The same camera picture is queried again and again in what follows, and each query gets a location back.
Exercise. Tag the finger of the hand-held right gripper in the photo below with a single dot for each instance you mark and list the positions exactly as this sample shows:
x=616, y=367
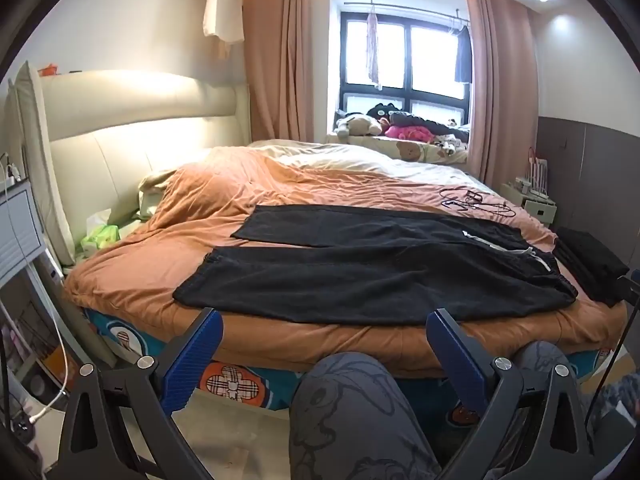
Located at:
x=632, y=287

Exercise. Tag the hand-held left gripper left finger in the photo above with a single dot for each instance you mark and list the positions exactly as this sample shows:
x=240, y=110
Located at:
x=192, y=360

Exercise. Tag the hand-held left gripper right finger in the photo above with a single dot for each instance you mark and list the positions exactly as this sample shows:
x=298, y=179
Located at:
x=457, y=360

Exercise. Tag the black pants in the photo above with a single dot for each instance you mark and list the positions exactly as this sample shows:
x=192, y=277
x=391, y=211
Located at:
x=350, y=280

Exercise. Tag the stack of folded black clothes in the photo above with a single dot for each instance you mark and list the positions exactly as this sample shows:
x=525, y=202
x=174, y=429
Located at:
x=590, y=265

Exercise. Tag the teal patterned bed sheet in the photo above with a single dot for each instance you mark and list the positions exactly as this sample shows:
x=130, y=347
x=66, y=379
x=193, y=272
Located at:
x=235, y=385

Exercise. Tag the white nightstand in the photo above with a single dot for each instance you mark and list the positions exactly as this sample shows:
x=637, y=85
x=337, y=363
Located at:
x=537, y=207

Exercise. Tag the green tissue pack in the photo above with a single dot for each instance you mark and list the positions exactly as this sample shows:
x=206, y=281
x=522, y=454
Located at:
x=100, y=237

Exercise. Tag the orange blanket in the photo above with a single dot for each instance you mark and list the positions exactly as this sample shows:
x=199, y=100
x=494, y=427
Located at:
x=200, y=200

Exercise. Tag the cream pillow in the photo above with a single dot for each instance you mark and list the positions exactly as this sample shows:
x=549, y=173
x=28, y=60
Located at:
x=152, y=187

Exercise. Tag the bedside shelf unit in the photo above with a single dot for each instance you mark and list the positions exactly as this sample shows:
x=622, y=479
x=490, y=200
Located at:
x=22, y=230

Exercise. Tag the cream duvet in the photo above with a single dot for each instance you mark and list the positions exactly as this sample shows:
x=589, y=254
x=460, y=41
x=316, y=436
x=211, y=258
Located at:
x=350, y=160

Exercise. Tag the pink plush toy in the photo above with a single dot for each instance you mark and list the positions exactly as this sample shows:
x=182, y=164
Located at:
x=407, y=133

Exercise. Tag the cream padded headboard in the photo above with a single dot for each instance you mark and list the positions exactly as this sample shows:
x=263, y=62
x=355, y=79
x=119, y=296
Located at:
x=125, y=130

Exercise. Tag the pink curtain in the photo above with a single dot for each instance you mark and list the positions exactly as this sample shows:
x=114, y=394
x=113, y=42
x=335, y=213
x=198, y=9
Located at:
x=500, y=85
x=285, y=60

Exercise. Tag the cream upright cushion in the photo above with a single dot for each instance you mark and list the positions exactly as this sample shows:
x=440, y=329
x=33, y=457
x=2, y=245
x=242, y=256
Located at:
x=35, y=160

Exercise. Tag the beige plush toy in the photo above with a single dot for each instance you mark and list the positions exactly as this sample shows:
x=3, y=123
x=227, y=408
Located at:
x=357, y=125

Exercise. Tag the black plush toy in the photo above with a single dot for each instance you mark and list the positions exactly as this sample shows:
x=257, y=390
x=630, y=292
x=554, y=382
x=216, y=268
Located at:
x=382, y=110

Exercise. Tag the dark hanging garment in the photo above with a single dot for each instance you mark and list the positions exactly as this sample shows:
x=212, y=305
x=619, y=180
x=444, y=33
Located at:
x=463, y=55

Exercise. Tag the black framed window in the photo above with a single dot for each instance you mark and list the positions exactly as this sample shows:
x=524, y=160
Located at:
x=430, y=55

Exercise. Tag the pink hanging garment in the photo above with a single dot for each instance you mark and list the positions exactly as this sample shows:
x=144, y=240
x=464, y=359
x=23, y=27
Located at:
x=373, y=50

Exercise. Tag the small orange item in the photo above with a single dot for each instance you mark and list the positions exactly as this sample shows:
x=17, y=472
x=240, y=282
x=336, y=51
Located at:
x=51, y=67

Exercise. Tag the white hanging garment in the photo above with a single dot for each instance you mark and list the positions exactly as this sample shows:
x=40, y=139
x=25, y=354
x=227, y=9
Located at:
x=222, y=5

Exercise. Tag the metal clothes rail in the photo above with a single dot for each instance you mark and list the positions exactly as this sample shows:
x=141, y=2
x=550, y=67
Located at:
x=415, y=9

